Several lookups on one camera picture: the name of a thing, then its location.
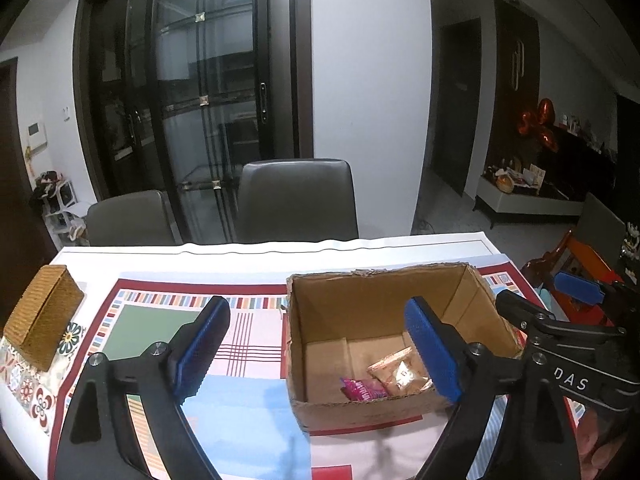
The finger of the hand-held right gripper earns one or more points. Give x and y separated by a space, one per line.
577 287
530 315

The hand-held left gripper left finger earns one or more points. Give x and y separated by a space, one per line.
199 357

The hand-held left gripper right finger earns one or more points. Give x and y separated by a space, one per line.
432 357

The cardboard box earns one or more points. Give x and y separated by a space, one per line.
350 320

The person's right hand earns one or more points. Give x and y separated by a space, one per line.
597 442

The orange wooden chair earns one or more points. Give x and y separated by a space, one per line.
585 260

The tan snack packet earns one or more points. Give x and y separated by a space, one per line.
400 372

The colourful patchwork table mat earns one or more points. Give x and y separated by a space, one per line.
250 350

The pink snack packet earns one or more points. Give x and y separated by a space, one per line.
362 390

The white low cabinet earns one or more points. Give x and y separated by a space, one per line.
525 202

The grey leather dining chair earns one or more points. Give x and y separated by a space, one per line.
130 220
297 200

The woven wicker box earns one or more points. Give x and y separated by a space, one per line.
42 310

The red foil balloons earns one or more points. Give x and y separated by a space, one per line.
542 125

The floral tile pattern cloth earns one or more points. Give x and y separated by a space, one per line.
30 395

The white shoe rack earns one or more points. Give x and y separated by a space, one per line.
60 205

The dark interior door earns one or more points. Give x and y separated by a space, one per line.
457 110

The dark tall cabinet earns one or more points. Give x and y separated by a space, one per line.
515 80

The black framed glass sliding doors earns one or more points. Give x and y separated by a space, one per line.
200 85

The white wall intercom panel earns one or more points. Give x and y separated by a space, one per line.
37 136

